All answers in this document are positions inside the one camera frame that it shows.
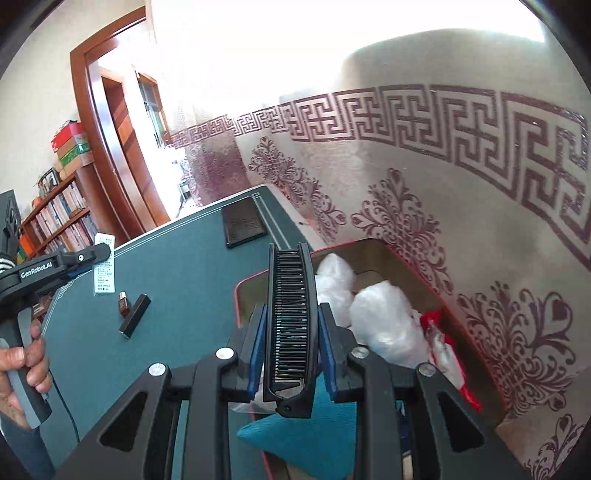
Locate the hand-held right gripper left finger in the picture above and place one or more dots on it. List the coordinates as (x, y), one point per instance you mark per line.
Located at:
(257, 360)

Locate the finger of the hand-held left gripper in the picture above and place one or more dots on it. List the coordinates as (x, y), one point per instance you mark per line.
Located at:
(83, 258)

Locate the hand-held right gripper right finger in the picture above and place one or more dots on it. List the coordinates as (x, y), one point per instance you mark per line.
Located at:
(328, 360)

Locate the white paper tag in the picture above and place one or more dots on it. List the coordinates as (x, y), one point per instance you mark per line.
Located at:
(105, 277)

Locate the black comb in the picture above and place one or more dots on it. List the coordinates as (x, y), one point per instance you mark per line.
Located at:
(291, 323)

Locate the clear plastic bag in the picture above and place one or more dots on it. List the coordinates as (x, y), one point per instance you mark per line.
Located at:
(388, 323)

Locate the white plastic bag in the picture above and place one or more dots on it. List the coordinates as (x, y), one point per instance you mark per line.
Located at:
(334, 281)

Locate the teal cloth pouch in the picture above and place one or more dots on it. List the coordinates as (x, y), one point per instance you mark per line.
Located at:
(295, 438)

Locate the red snack wrapper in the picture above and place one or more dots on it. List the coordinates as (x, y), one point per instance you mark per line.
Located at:
(429, 319)

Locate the red-rimmed cardboard box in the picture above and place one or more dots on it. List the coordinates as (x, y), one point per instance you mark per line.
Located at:
(369, 251)

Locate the person's left forearm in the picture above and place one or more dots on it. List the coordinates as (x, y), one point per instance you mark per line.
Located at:
(23, 452)

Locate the green desktop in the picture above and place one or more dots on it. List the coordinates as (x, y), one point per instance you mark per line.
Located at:
(184, 277)

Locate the person's left hand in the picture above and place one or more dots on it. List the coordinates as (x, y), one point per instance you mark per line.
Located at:
(38, 360)

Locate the wooden bookshelf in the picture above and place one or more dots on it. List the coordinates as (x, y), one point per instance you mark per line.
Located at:
(64, 217)

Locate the small brown bottle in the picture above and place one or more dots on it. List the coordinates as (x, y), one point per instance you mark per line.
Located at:
(124, 304)

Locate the green cardboard box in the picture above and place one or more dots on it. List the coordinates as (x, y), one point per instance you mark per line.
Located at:
(76, 156)

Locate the wooden door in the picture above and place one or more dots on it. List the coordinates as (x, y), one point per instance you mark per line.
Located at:
(134, 161)

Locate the red cardboard box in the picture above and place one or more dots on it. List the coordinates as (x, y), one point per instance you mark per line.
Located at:
(68, 134)

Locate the black phone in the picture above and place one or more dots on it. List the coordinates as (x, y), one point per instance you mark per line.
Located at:
(242, 224)

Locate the sheer lace curtain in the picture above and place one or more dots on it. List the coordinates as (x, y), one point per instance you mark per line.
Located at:
(207, 152)

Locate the beige patterned curtain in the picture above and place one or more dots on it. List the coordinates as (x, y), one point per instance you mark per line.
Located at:
(485, 230)

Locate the photo frame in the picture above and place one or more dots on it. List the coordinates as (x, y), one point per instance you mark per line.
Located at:
(48, 181)

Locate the wooden door frame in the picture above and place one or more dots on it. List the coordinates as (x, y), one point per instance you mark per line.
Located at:
(90, 138)

